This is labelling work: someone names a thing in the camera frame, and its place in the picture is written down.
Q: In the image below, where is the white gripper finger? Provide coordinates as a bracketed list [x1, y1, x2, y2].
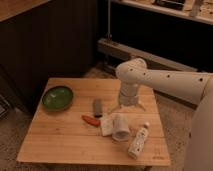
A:
[137, 103, 146, 111]
[109, 105, 121, 114]

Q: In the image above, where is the white ceramic cup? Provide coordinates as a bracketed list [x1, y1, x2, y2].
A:
[112, 114, 130, 141]

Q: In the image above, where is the vertical metal pole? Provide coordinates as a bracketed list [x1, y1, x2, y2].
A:
[107, 0, 111, 41]

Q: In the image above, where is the grey metal rail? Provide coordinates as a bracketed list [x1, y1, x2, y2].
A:
[97, 38, 213, 94]

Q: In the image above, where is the white patterned bottle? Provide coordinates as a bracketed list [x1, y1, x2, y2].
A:
[128, 122, 150, 159]

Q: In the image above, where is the orange carrot toy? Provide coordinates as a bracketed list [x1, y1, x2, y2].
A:
[81, 115, 100, 127]

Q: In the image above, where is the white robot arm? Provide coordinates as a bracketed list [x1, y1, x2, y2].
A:
[115, 58, 213, 171]

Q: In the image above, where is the green ceramic bowl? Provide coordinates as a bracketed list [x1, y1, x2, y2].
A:
[42, 86, 74, 111]

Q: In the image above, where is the wooden board table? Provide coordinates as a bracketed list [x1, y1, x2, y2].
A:
[17, 78, 170, 166]

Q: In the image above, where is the white folded cloth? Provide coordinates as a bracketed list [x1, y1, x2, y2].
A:
[100, 116, 113, 136]

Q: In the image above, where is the wooden shelf with clutter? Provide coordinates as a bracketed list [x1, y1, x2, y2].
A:
[112, 0, 213, 25]

